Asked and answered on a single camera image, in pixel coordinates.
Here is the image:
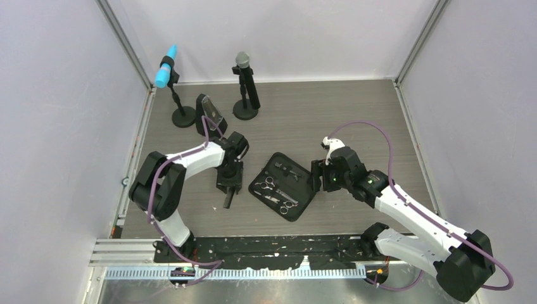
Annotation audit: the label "black hair comb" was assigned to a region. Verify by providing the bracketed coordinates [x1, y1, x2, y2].
[223, 187, 236, 209]

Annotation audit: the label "aluminium frame rail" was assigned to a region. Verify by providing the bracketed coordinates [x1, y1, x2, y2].
[88, 234, 471, 281]

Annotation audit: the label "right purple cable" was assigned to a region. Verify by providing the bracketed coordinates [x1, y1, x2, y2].
[327, 120, 515, 293]

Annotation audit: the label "left black mic stand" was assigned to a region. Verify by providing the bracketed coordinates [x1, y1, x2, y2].
[167, 70, 196, 128]

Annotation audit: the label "black hair clip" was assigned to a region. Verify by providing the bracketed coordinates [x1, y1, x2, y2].
[274, 162, 302, 182]

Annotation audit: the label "right black mic stand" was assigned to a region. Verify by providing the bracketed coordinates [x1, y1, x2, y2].
[232, 66, 259, 120]

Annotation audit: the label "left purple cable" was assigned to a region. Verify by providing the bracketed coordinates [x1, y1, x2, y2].
[146, 115, 225, 288]

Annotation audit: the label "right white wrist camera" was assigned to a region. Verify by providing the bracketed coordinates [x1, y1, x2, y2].
[321, 136, 345, 165]

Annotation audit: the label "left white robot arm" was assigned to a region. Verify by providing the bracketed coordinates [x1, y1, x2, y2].
[129, 132, 250, 262]

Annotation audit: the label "black mic stand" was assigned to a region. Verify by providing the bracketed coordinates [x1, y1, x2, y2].
[232, 66, 259, 120]
[167, 70, 196, 128]

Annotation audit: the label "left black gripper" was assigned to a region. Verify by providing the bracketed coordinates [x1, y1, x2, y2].
[217, 160, 242, 193]

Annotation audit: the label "black zip tool case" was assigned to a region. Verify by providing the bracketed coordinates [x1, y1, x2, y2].
[248, 152, 316, 222]

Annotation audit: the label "blue microphone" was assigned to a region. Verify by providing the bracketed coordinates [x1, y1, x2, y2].
[155, 44, 177, 88]

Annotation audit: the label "purple cable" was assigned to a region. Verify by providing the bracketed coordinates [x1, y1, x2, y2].
[146, 115, 225, 288]
[327, 120, 515, 293]

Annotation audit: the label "silver scissors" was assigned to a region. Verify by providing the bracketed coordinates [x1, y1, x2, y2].
[255, 176, 298, 205]
[254, 191, 298, 215]

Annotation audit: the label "black metronome clear cover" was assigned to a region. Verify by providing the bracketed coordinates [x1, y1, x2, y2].
[195, 94, 228, 141]

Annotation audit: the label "grey black microphone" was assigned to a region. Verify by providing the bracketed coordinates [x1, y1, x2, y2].
[236, 51, 260, 110]

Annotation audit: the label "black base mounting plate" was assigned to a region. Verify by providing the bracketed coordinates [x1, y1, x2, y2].
[153, 234, 393, 270]

